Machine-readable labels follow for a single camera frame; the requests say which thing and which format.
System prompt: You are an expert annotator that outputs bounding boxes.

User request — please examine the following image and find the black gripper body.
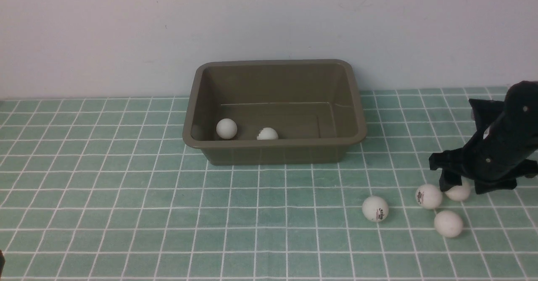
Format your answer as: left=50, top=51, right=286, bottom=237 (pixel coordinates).
left=429, top=81, right=538, bottom=183

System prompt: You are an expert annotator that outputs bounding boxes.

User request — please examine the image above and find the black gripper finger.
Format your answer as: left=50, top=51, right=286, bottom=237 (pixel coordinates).
left=439, top=168, right=464, bottom=192

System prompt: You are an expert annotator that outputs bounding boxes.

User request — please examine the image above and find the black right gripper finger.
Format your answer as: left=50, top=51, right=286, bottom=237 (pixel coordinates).
left=474, top=178, right=517, bottom=195

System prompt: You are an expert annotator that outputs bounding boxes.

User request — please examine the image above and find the white ping-pong ball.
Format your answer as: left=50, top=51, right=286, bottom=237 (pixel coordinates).
left=257, top=127, right=279, bottom=141
left=362, top=196, right=389, bottom=223
left=216, top=118, right=238, bottom=140
left=434, top=210, right=464, bottom=238
left=445, top=179, right=471, bottom=201
left=414, top=184, right=443, bottom=210

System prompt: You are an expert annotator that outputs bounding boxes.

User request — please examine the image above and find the olive green plastic bin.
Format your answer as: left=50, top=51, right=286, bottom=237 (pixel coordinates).
left=182, top=59, right=367, bottom=165

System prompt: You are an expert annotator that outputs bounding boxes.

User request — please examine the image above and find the green checkered tablecloth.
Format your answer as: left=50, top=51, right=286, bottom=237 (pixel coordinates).
left=0, top=87, right=538, bottom=281

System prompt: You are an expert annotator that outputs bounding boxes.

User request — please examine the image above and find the black object at edge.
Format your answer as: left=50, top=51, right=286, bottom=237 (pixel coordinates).
left=0, top=250, right=5, bottom=276

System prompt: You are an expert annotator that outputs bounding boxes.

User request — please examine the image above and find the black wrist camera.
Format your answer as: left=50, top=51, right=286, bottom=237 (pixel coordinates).
left=469, top=99, right=505, bottom=139

